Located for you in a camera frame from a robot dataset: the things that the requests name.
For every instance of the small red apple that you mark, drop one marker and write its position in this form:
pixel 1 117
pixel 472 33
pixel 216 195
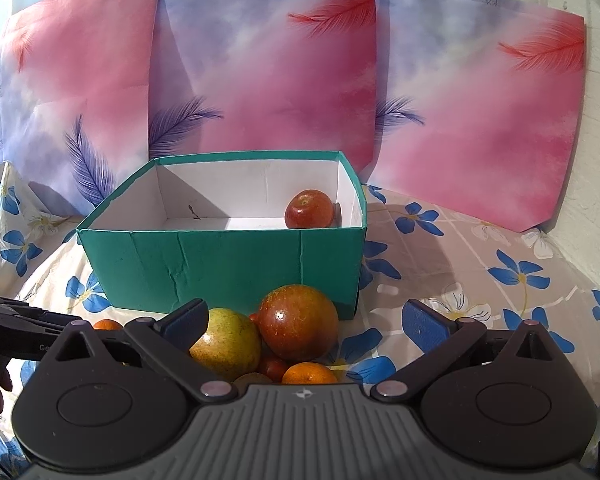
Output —
pixel 309 209

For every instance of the small red cherry tomato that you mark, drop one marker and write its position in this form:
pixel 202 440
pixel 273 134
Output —
pixel 272 366

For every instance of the left pink feather bag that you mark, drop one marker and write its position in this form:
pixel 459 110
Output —
pixel 74 84

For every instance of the teal cardboard box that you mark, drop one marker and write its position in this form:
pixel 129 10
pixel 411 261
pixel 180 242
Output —
pixel 211 226

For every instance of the brown kiwi fruit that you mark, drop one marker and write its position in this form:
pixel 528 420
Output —
pixel 246 380

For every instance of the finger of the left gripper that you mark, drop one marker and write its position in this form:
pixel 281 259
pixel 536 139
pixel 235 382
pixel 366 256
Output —
pixel 27 332

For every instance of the right pink feather bag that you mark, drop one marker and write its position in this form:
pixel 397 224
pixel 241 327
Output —
pixel 478 105

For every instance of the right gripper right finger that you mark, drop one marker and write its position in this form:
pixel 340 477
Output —
pixel 503 399

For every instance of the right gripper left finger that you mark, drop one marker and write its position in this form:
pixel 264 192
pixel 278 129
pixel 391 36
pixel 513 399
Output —
pixel 109 400

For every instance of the pink feather bag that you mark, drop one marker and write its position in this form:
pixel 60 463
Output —
pixel 74 84
pixel 263 75
pixel 478 105

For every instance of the large red-orange mango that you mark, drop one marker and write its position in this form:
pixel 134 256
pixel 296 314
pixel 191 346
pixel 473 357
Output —
pixel 298 323

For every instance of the yellow-green mango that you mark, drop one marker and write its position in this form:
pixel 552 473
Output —
pixel 230 347

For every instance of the middle pink feather bag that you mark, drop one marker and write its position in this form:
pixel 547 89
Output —
pixel 263 75

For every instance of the blue floral bed sheet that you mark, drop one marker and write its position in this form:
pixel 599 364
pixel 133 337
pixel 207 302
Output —
pixel 455 264

